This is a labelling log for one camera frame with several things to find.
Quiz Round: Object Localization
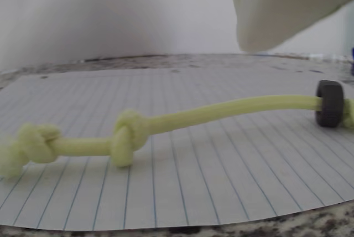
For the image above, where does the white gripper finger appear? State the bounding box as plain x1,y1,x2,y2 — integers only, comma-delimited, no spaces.
228,0,354,53

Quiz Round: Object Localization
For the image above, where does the yellow knotted rope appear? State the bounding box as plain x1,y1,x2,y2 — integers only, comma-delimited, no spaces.
0,94,354,179

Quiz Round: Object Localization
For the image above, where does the white foam board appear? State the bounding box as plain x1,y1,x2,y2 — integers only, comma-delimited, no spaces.
0,0,354,68

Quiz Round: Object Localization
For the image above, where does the lined paper sheet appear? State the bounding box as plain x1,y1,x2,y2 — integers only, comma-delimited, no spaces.
0,68,354,232

